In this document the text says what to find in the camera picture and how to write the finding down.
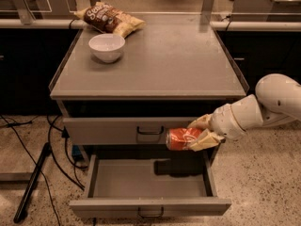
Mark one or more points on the red coke can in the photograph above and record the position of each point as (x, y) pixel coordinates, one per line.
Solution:
(177, 139)

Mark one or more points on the black lower drawer handle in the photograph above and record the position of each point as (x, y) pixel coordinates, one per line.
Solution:
(150, 212)

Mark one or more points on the black upper drawer handle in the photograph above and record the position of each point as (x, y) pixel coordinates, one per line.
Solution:
(150, 132)

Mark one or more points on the black drawer handle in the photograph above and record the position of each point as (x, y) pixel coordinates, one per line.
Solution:
(150, 212)
(150, 132)

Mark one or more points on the open grey lower drawer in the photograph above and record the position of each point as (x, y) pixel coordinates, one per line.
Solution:
(182, 184)

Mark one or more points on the white ceramic bowl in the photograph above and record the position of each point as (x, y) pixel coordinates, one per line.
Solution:
(107, 48)

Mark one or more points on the white horizontal rail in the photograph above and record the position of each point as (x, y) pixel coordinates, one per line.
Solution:
(228, 26)

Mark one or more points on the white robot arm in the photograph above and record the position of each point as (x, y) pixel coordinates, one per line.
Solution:
(277, 100)

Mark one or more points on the black bar on floor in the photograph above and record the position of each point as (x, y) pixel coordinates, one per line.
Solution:
(34, 176)

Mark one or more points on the grey drawer cabinet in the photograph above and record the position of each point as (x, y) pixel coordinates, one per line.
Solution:
(175, 66)

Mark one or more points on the brown yellow chip bag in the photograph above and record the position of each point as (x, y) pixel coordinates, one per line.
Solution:
(108, 19)

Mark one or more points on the closed grey upper drawer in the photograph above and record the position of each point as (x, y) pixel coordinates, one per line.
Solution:
(120, 131)

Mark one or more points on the blue box under cabinet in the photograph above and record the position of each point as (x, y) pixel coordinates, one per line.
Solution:
(75, 152)

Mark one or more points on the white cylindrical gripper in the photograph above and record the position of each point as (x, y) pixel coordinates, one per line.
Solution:
(221, 121)

